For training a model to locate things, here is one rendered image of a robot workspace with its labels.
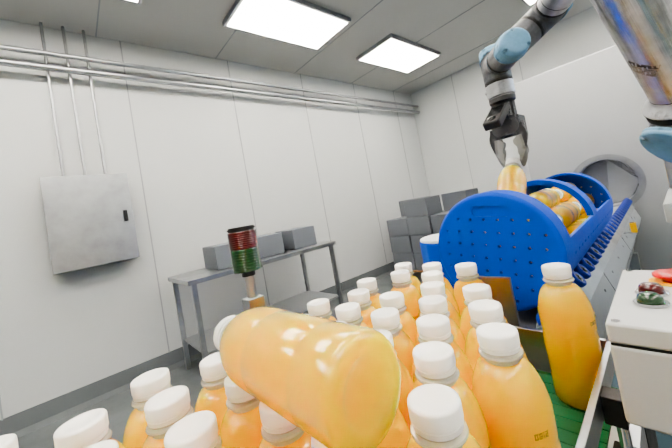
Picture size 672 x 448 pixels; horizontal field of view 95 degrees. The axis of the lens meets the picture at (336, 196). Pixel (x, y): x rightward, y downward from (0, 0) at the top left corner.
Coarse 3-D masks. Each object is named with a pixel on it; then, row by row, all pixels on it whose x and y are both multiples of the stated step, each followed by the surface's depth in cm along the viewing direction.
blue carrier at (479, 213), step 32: (512, 192) 72; (576, 192) 93; (608, 192) 121; (448, 224) 80; (480, 224) 74; (512, 224) 69; (544, 224) 65; (448, 256) 81; (480, 256) 75; (512, 256) 70; (544, 256) 65; (576, 256) 70
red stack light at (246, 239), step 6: (228, 234) 68; (234, 234) 67; (240, 234) 67; (246, 234) 67; (252, 234) 68; (228, 240) 68; (234, 240) 67; (240, 240) 67; (246, 240) 67; (252, 240) 68; (234, 246) 67; (240, 246) 67; (246, 246) 67; (252, 246) 68
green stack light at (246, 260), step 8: (248, 248) 68; (256, 248) 69; (232, 256) 67; (240, 256) 67; (248, 256) 67; (256, 256) 68; (232, 264) 68; (240, 264) 66; (248, 264) 67; (256, 264) 68; (240, 272) 66
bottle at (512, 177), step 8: (504, 168) 87; (512, 168) 85; (520, 168) 85; (504, 176) 85; (512, 176) 83; (520, 176) 83; (504, 184) 83; (512, 184) 82; (520, 184) 82; (520, 192) 81
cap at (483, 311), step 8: (472, 304) 39; (480, 304) 39; (488, 304) 38; (496, 304) 38; (472, 312) 38; (480, 312) 37; (488, 312) 37; (496, 312) 37; (472, 320) 38; (480, 320) 37; (488, 320) 37; (496, 320) 37
